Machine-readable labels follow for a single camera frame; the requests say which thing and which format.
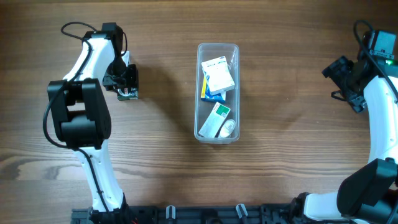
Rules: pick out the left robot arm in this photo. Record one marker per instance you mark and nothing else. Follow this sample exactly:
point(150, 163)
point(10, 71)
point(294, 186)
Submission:
point(77, 116)

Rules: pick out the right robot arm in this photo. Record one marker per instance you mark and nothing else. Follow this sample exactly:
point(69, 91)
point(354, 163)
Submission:
point(368, 84)

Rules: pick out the white green slim box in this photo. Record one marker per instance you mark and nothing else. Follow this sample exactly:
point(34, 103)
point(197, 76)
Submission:
point(214, 121)

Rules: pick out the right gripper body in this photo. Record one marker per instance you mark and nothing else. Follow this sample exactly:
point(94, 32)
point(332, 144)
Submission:
point(345, 86)

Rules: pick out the blue yellow lozenge box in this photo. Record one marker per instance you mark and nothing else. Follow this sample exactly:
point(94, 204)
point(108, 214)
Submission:
point(207, 96)

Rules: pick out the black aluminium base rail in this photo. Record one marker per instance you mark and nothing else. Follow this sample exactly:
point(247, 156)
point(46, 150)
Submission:
point(264, 214)

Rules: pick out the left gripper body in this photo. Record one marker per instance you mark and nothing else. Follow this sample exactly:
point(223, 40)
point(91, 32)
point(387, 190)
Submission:
point(132, 79)

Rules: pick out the clear plastic container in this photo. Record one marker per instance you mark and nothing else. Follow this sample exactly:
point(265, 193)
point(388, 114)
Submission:
point(208, 51)

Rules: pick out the green Zam-Buk box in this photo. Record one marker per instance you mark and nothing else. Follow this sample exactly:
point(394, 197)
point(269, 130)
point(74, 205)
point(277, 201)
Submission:
point(127, 94)

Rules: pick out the white blue medicine box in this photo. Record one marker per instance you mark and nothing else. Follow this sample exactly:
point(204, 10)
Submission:
point(218, 76)

